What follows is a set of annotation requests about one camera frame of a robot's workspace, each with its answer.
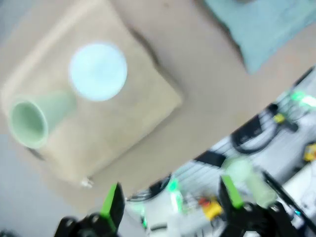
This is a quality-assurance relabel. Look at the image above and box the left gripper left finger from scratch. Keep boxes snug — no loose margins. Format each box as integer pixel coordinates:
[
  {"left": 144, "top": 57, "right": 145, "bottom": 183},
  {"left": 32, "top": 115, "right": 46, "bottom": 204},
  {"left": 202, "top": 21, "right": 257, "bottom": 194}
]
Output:
[{"left": 55, "top": 182, "right": 127, "bottom": 237}]

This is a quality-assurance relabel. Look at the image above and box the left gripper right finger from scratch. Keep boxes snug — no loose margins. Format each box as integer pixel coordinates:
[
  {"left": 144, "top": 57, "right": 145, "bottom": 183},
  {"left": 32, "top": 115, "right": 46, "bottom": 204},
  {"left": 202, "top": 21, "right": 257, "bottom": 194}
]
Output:
[{"left": 219, "top": 174, "right": 297, "bottom": 237}]

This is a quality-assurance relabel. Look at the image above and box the beige cloth mat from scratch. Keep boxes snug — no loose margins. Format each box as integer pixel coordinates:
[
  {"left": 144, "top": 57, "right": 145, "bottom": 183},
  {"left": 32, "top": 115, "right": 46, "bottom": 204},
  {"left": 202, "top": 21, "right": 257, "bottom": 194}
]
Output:
[{"left": 0, "top": 0, "right": 185, "bottom": 191}]

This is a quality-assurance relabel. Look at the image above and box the pale green plastic cup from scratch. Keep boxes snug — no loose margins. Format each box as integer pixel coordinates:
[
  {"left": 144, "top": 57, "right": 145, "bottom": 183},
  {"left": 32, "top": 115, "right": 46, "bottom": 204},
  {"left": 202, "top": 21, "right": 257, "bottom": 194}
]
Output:
[{"left": 8, "top": 90, "right": 78, "bottom": 150}]

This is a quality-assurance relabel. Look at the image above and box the pale blue bowl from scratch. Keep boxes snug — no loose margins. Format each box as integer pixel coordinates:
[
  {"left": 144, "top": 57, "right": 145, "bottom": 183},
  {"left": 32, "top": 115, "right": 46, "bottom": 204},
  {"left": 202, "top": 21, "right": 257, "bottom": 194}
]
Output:
[{"left": 68, "top": 42, "right": 128, "bottom": 102}]

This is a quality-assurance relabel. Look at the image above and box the teal cloth mat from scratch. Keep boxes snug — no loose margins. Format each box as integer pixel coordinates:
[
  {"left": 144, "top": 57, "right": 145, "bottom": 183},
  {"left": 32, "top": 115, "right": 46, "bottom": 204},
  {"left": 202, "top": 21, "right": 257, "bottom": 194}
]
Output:
[{"left": 203, "top": 0, "right": 316, "bottom": 75}]

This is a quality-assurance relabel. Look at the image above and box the yellow emergency stop box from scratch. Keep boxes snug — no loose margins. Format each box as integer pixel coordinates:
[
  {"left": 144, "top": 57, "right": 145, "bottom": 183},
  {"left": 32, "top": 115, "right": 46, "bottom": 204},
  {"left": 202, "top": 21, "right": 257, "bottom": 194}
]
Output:
[{"left": 199, "top": 196, "right": 223, "bottom": 220}]

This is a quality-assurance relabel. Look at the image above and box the pale green spare bowl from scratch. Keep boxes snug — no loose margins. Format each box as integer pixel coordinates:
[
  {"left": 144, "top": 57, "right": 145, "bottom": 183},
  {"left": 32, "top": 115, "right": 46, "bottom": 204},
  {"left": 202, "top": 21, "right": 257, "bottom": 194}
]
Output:
[{"left": 223, "top": 158, "right": 255, "bottom": 184}]

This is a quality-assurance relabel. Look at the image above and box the pale green spare cup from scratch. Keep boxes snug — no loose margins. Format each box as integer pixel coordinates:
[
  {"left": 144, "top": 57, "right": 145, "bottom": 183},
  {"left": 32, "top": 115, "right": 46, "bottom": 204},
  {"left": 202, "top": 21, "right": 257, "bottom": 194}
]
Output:
[{"left": 244, "top": 172, "right": 278, "bottom": 209}]

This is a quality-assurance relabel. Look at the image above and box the black metal bracket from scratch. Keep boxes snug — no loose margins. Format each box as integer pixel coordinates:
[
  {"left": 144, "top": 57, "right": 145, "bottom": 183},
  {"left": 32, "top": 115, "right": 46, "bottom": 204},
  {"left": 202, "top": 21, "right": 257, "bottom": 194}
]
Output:
[{"left": 194, "top": 150, "right": 228, "bottom": 168}]

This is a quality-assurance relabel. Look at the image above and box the white slatted base plate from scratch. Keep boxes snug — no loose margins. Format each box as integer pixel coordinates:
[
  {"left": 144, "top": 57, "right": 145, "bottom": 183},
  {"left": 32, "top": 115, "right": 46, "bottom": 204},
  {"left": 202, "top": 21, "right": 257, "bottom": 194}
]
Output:
[{"left": 128, "top": 81, "right": 316, "bottom": 237}]

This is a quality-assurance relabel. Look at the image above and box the black coiled cable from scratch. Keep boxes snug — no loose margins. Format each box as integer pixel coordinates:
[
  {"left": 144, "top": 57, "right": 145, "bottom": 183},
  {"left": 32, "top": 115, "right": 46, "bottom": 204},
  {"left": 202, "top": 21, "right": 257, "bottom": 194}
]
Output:
[{"left": 231, "top": 122, "right": 281, "bottom": 155}]

